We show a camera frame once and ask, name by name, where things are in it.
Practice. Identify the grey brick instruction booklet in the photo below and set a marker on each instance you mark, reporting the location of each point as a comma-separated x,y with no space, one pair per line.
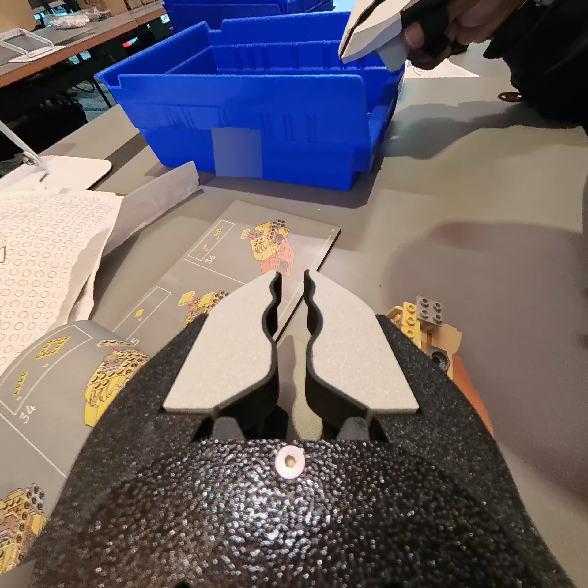
220,257

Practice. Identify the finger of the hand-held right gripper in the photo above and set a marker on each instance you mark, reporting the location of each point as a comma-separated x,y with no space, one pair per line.
364,10
372,36

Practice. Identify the orange and yellow brick model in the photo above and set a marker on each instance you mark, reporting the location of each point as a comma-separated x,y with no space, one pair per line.
441,340

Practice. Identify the large blue plastic bin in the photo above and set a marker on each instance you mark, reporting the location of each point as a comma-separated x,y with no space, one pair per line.
294,105

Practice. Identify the white flat tray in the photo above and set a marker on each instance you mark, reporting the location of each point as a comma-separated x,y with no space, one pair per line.
69,172

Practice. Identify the wood-edged grey table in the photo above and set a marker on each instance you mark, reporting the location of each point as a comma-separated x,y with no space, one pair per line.
92,41

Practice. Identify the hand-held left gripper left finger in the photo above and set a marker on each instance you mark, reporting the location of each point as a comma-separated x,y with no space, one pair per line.
229,349

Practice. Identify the person's right forearm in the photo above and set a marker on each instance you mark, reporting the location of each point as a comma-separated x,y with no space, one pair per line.
551,55

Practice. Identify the person's right hand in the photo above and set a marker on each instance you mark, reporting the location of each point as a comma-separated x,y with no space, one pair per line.
473,20

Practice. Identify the white circle-print paper bag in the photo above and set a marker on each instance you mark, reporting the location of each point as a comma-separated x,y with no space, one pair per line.
46,257

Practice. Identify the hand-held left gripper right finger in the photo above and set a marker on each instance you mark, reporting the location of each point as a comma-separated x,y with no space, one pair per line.
363,358

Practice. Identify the clear acrylic stand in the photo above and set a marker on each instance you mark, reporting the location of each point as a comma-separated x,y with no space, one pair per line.
32,46

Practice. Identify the tan curved board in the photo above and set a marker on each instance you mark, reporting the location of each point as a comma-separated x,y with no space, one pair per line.
16,13

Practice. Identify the grey desk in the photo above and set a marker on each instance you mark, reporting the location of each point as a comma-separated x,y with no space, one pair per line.
459,183

